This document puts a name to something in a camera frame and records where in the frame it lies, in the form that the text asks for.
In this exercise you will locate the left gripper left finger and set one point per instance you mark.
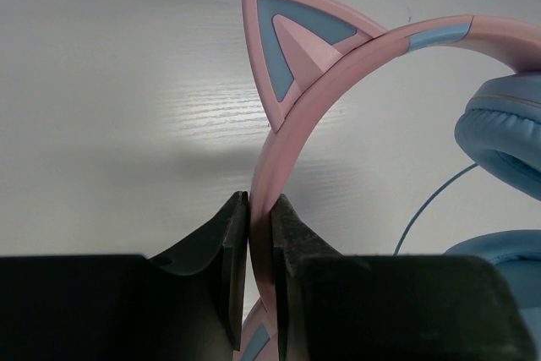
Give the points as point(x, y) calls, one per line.
point(185, 303)

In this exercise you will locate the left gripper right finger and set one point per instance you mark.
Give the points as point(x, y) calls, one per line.
point(332, 306)

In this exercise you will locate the pink blue cat-ear headphones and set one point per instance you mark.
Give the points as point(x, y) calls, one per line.
point(306, 54)

